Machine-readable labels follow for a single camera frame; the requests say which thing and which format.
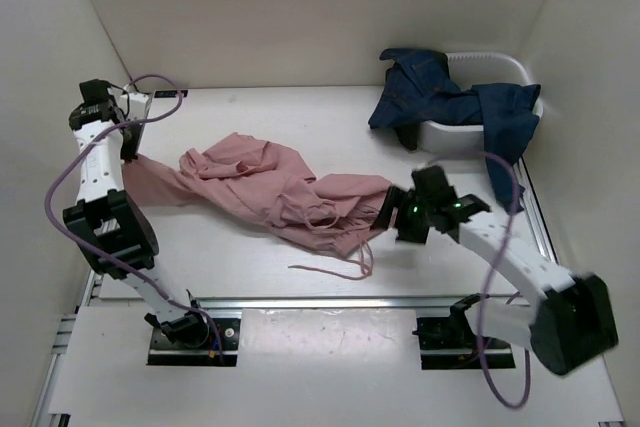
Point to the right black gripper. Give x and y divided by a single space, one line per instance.
398 198

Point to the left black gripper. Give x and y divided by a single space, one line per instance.
130 153

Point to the pink trousers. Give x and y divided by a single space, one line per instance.
269 185

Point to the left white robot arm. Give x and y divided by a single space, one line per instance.
117 239

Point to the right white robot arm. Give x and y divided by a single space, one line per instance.
568 319

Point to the small dark label sticker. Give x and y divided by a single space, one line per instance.
164 94

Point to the dark blue jeans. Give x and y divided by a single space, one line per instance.
418 89

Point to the white plastic basket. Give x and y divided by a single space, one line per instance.
508 103

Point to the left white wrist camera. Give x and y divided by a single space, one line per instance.
134 105

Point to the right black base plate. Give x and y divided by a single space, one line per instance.
442 349

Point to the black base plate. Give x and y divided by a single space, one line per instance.
204 351
442 349

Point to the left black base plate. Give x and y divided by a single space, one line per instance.
204 351

